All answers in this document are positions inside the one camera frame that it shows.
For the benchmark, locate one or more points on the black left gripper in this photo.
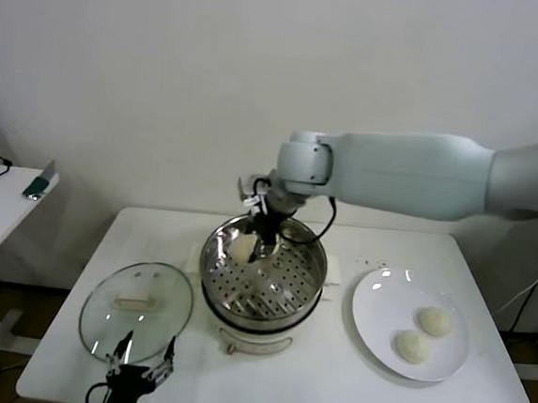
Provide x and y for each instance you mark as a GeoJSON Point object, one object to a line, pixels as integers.
{"type": "Point", "coordinates": [128, 387]}

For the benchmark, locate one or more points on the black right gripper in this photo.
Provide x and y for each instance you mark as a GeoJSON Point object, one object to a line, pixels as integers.
{"type": "Point", "coordinates": [271, 221]}

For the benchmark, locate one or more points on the white steamed baozi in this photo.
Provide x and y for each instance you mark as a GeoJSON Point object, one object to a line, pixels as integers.
{"type": "Point", "coordinates": [435, 321]}
{"type": "Point", "coordinates": [242, 250]}
{"type": "Point", "coordinates": [412, 347]}

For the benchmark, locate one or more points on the round glass pot lid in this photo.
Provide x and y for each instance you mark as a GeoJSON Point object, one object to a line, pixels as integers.
{"type": "Point", "coordinates": [160, 291]}

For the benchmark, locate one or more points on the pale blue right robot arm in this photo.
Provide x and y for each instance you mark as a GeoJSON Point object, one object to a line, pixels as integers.
{"type": "Point", "coordinates": [417, 177]}

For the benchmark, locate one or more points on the perforated steel steamer basket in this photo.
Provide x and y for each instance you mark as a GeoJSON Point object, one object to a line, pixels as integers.
{"type": "Point", "coordinates": [285, 288]}

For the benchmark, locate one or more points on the large white plate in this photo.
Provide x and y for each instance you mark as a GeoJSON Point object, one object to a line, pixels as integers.
{"type": "Point", "coordinates": [381, 324]}

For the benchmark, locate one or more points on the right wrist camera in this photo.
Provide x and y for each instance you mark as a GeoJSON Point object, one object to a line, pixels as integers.
{"type": "Point", "coordinates": [250, 192]}

